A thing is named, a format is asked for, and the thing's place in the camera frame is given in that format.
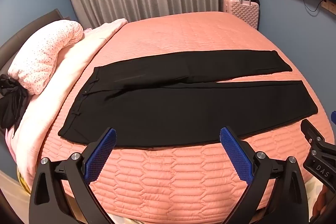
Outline pink suitcase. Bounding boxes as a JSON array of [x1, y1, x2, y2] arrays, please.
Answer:
[[223, 0, 260, 30]]

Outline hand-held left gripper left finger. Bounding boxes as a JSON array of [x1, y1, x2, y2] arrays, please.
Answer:
[[29, 128, 117, 224]]

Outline pink quilted bedspread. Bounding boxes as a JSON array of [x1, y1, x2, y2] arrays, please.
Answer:
[[25, 11, 332, 222]]

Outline light pink blanket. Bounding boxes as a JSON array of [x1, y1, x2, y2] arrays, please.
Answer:
[[5, 18, 129, 185]]

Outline black cloth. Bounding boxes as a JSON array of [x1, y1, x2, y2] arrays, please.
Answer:
[[0, 74, 29, 129]]

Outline black cable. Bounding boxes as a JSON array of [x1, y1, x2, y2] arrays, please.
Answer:
[[302, 0, 326, 13]]

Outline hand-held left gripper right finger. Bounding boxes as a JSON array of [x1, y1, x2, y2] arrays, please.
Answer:
[[219, 126, 309, 224]]

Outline black pants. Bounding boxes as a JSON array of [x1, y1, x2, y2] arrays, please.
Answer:
[[58, 49, 319, 148]]

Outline grey headboard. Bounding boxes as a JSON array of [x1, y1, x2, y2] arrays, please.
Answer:
[[0, 9, 71, 80]]

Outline wall socket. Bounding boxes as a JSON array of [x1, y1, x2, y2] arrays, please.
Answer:
[[321, 0, 336, 14]]

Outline floral pink pillow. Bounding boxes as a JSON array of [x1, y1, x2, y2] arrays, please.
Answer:
[[7, 19, 84, 95]]

